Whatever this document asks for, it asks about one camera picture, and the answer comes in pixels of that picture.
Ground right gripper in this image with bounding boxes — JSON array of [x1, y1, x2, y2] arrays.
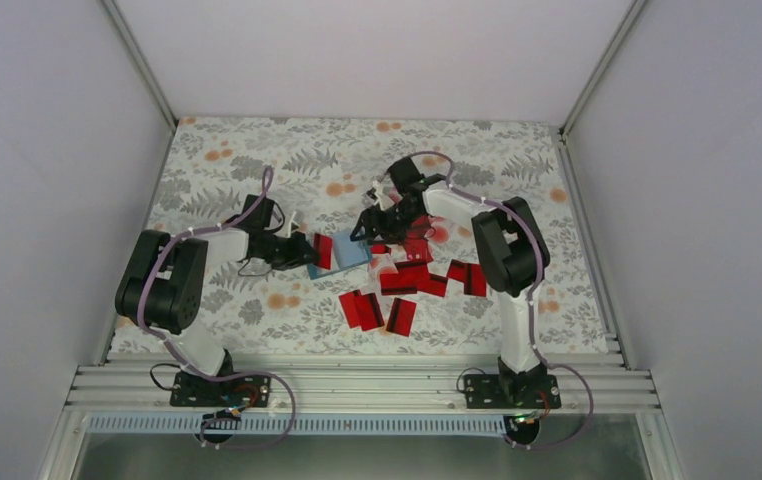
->
[[351, 200, 423, 246]]

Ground red card with stripe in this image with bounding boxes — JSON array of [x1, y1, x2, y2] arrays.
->
[[313, 233, 333, 270]]

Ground teal leather card holder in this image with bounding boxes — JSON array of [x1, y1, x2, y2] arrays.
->
[[307, 230, 372, 280]]

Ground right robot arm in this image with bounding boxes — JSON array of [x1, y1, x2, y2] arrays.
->
[[350, 157, 551, 407]]

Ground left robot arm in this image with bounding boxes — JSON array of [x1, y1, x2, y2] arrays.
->
[[114, 195, 322, 405]]

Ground white card red dot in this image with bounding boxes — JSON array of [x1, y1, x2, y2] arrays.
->
[[428, 223, 454, 244]]

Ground red card centre pile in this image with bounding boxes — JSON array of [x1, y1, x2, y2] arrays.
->
[[403, 238, 433, 263]]

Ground red card right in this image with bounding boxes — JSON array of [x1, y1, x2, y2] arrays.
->
[[446, 260, 487, 297]]

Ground red card front left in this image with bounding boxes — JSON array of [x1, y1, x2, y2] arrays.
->
[[339, 290, 385, 331]]

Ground red card front middle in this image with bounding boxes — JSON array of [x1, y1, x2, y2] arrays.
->
[[386, 298, 417, 337]]

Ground floral table mat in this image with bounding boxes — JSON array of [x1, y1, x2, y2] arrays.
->
[[110, 116, 611, 356]]

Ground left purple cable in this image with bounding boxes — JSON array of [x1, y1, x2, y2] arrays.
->
[[135, 165, 297, 452]]

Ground purple cable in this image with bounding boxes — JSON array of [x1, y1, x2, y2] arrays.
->
[[135, 165, 297, 452], [374, 150, 598, 453]]

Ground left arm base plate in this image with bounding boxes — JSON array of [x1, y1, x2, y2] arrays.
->
[[169, 372, 272, 408]]

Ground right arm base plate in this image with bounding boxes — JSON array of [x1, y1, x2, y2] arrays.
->
[[461, 373, 562, 410]]

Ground aluminium rail frame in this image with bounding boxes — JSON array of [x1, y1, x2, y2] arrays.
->
[[65, 353, 661, 414]]

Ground perforated cable tray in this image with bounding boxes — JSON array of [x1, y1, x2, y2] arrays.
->
[[85, 412, 505, 437]]

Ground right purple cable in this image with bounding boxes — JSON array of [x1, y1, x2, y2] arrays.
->
[[374, 150, 598, 453]]

